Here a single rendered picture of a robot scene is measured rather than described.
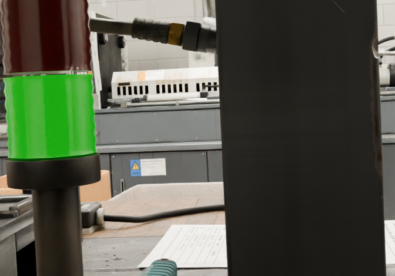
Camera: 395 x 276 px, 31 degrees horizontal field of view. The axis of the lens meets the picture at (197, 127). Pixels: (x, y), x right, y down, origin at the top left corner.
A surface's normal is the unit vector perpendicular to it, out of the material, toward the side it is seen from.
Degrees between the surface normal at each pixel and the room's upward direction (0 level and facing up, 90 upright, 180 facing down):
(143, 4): 90
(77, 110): 76
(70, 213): 90
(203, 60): 90
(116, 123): 90
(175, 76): 49
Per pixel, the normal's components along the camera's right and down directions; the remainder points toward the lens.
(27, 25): -0.17, -0.18
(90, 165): 0.88, -0.02
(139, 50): -0.16, 0.07
